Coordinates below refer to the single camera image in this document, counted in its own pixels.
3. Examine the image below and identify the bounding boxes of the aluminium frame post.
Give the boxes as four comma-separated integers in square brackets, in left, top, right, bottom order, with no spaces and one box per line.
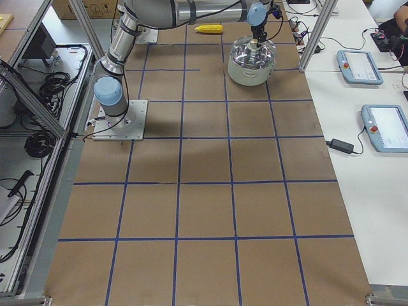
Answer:
[298,0,337,72]

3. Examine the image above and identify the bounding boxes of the small circuit board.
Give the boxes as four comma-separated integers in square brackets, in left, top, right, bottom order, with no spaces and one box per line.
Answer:
[289,17,309,46]

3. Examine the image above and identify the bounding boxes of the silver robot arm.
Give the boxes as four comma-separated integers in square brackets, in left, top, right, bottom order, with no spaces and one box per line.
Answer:
[97,0,273,84]

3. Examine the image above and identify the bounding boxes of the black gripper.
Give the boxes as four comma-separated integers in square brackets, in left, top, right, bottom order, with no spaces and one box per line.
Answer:
[251,24,267,47]

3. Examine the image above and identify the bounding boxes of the blue teach pendant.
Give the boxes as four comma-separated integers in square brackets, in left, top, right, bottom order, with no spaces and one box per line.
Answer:
[361,105,407,153]
[337,50,383,85]

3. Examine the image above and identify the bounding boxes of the yellow corn cob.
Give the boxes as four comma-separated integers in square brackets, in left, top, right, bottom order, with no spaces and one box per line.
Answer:
[194,24,223,34]

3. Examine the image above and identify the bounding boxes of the lower blue teach pendant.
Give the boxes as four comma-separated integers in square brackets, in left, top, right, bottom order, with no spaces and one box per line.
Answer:
[361,105,407,153]

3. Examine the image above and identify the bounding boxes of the black cable bundle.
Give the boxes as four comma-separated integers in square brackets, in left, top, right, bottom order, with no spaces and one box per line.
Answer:
[24,130,55,159]

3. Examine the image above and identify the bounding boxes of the black power adapter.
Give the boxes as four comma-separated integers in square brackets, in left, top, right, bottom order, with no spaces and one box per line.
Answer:
[326,138,354,154]

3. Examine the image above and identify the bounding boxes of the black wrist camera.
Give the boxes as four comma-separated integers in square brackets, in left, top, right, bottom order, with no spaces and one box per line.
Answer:
[269,4,283,19]

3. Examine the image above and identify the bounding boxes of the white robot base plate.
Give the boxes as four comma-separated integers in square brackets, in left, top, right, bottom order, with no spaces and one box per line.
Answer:
[87,99,148,141]

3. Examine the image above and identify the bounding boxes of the upper blue teach pendant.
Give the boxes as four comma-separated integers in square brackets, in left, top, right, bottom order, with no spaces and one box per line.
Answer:
[337,50,383,85]

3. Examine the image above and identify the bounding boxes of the glass pot lid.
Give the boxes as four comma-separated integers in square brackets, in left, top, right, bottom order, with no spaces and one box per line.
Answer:
[229,36,276,69]

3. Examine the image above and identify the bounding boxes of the cardboard box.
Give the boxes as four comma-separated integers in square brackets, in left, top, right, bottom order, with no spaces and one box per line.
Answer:
[52,0,124,20]

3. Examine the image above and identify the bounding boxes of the grey cooking pot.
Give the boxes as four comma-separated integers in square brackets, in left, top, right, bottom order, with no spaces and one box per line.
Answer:
[228,55,275,87]

